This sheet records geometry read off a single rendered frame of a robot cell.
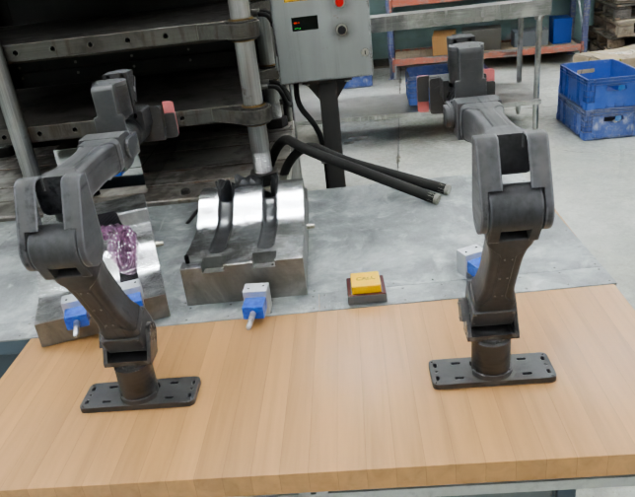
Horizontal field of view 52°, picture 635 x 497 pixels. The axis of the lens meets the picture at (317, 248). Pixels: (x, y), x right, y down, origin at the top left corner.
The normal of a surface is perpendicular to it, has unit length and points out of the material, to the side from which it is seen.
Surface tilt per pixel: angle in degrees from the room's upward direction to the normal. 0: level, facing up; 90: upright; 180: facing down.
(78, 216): 64
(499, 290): 120
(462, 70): 89
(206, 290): 90
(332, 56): 90
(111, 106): 89
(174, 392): 0
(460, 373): 0
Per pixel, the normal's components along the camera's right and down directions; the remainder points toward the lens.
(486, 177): -0.07, 0.00
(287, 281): 0.00, 0.44
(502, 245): 0.03, 0.83
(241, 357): -0.11, -0.89
